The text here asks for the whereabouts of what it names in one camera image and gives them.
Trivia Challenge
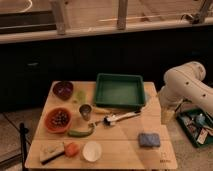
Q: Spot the white handled kitchen tool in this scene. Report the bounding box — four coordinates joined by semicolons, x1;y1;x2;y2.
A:
89;110;142;128

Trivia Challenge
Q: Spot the small metal cup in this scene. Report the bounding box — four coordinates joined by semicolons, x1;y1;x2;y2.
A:
79;104;92;121

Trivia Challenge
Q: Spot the yellow toy banana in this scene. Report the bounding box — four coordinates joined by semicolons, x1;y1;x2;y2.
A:
93;107;111;114

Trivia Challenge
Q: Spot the orange bowl with contents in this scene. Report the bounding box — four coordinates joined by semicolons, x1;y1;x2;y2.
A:
44;107;72;134

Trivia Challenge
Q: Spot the blue sponge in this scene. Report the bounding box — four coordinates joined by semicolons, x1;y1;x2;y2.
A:
138;133;161;147

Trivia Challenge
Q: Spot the light green toy vegetable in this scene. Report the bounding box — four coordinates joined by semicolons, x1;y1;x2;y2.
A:
75;90;86;104

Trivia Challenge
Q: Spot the wooden folding table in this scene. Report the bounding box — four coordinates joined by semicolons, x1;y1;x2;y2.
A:
25;82;177;170

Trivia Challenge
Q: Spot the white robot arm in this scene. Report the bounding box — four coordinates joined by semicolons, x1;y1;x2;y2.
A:
158;61;213;114

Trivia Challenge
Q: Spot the green bin with clutter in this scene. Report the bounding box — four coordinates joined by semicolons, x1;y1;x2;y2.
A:
176;109;213;148

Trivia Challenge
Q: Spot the dark red bowl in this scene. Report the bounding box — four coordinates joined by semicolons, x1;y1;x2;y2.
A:
53;81;73;100

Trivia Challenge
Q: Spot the green chili pepper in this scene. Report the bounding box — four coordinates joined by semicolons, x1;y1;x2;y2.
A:
68;127;94;138

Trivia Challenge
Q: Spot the green plastic tray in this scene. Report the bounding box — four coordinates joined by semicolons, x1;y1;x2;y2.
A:
94;73;146;109

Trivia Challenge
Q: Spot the orange toy carrot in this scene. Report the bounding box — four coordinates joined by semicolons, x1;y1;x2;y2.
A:
65;142;79;157

